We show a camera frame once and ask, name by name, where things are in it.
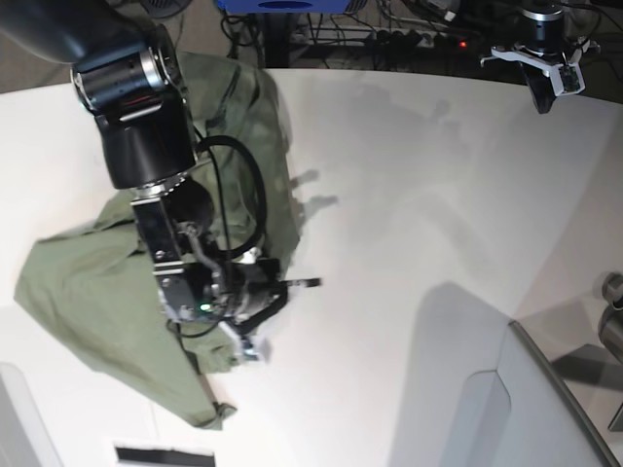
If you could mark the black fan base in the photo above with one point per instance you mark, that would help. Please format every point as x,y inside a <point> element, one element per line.
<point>160,9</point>

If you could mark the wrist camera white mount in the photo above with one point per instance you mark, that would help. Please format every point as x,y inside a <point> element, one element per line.
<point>566,76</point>
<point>245,338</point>

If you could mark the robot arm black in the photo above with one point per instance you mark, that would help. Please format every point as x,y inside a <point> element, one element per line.
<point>540,19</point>
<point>126,74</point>

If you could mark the olive green t-shirt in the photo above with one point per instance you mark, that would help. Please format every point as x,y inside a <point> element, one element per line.
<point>93,288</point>

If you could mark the blue box with oval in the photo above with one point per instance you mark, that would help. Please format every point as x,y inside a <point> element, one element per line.
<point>240,7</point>

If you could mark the white label with black strip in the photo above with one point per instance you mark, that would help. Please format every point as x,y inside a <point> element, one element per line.
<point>161,456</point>

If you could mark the grey metal stand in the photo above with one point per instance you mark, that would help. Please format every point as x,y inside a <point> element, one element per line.
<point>596,365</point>

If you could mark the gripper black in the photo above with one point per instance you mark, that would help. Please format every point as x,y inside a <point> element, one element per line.
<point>552,48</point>
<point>259,293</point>

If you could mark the black power strip red light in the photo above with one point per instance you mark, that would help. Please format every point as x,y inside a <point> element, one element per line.
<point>410,39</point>

